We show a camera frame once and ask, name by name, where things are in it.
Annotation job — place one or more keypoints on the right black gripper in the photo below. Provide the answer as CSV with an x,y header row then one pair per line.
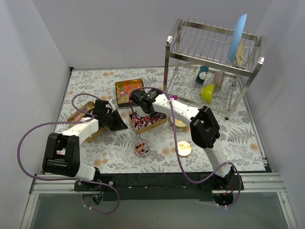
x,y
139,105

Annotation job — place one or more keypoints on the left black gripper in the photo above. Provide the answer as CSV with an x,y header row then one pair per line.
x,y
114,118

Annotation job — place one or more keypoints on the gold tin with lollipops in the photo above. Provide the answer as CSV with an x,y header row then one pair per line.
x,y
146,123

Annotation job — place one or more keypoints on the gold tin with jelly candies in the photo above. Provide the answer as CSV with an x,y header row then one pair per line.
x,y
123,89

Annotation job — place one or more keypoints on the clear glass jar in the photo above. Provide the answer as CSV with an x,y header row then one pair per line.
x,y
142,148

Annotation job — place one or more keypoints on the gold tin with pale candies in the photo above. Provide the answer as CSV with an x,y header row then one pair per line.
x,y
77,116

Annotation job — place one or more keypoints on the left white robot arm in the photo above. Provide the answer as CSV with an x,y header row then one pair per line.
x,y
62,153

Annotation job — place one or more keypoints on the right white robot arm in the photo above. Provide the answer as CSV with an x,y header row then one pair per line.
x,y
203,126

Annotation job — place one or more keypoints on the floral tablecloth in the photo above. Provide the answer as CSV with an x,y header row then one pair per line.
x,y
114,152

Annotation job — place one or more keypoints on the patterned ceramic bowl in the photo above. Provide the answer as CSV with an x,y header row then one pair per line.
x,y
177,123

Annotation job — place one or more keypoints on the round gold lid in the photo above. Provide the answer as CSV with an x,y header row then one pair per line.
x,y
184,148

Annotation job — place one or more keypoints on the yellow-green plastic bowl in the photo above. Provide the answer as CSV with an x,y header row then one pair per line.
x,y
207,93

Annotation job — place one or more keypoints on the teal cup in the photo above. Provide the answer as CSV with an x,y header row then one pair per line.
x,y
201,74

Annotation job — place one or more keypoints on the steel dish rack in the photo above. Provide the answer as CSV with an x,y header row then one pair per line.
x,y
192,44

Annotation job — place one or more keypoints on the patterned mug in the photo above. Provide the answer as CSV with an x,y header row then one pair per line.
x,y
218,79

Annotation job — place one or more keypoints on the cream patterned plate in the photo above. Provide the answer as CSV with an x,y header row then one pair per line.
x,y
239,57

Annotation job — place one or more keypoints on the blue plate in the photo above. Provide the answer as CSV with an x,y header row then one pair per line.
x,y
236,38

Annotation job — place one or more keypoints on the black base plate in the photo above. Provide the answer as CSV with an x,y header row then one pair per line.
x,y
167,186

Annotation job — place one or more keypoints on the aluminium rail frame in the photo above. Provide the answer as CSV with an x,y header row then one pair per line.
x,y
253,183

